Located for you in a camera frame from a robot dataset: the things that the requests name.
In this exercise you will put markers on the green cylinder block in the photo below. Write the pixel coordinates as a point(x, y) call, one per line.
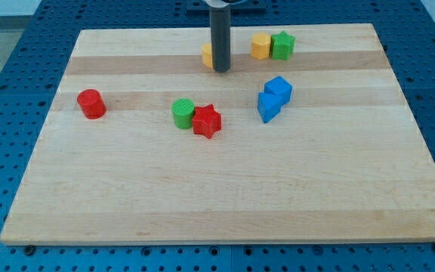
point(183, 111)

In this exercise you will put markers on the green star block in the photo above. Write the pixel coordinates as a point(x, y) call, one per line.
point(282, 46)

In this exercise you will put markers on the yellow heart block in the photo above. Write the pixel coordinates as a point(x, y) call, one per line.
point(207, 55)

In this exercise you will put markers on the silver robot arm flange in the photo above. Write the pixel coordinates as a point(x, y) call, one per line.
point(222, 3)

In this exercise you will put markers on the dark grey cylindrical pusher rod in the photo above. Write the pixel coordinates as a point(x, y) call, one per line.
point(220, 38)

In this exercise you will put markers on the blue cube block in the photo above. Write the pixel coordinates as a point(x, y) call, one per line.
point(280, 87)

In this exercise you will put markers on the red cylinder block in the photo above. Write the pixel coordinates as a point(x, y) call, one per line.
point(91, 103)

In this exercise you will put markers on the yellow hexagon block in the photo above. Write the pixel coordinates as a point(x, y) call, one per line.
point(260, 45)

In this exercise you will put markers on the red star block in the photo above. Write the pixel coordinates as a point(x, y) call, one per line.
point(206, 121)

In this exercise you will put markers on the light wooden board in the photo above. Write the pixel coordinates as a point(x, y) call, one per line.
point(343, 162)

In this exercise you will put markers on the blue triangle block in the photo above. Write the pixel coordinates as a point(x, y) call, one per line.
point(269, 105)

